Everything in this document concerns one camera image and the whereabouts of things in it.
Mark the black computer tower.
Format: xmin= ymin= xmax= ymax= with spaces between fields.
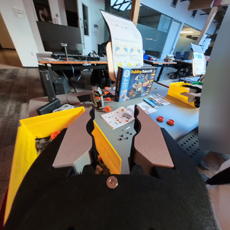
xmin=54 ymin=76 xmax=70 ymax=94

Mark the black computer monitor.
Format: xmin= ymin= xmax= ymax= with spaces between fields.
xmin=36 ymin=21 xmax=83 ymax=60

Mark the yellow plastic parts bin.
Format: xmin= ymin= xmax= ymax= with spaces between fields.
xmin=4 ymin=106 xmax=122 ymax=225

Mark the grey desk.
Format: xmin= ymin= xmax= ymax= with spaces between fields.
xmin=29 ymin=85 xmax=201 ymax=175

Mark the wooden office desk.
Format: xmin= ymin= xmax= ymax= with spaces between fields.
xmin=38 ymin=54 xmax=108 ymax=86

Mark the black box device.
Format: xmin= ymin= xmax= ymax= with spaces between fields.
xmin=36 ymin=99 xmax=61 ymax=115

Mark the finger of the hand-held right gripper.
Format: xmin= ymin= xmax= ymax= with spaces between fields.
xmin=180 ymin=92 xmax=201 ymax=103

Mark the brown office table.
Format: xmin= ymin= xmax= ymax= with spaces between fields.
xmin=143 ymin=58 xmax=177 ymax=78

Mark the small yellow bin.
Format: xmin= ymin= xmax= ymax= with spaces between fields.
xmin=167 ymin=82 xmax=201 ymax=108

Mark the black upright device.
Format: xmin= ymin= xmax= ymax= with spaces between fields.
xmin=40 ymin=70 xmax=57 ymax=102

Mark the blue robot kit box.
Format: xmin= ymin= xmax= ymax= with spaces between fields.
xmin=114 ymin=66 xmax=158 ymax=102

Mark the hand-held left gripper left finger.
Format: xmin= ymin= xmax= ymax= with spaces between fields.
xmin=52 ymin=107 xmax=95 ymax=175

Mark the small curled white poster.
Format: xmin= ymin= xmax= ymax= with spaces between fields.
xmin=192 ymin=43 xmax=207 ymax=76

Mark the instruction booklet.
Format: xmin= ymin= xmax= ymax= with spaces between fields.
xmin=101 ymin=103 xmax=157 ymax=130

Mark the partly built toy robot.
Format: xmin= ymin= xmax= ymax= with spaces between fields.
xmin=90 ymin=86 xmax=113 ymax=112

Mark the blue cover booklet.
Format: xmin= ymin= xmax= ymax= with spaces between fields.
xmin=144 ymin=94 xmax=172 ymax=108

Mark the black flat panel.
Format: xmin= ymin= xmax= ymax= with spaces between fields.
xmin=77 ymin=92 xmax=94 ymax=103

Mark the black foam mat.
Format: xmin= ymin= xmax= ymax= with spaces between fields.
xmin=176 ymin=128 xmax=212 ymax=169

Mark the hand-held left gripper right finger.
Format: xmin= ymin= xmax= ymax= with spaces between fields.
xmin=129 ymin=105 xmax=175 ymax=175

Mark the pile of building kit parts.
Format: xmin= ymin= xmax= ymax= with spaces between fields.
xmin=35 ymin=130 xmax=110 ymax=175

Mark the grey battery box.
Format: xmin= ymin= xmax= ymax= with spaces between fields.
xmin=53 ymin=104 xmax=75 ymax=112

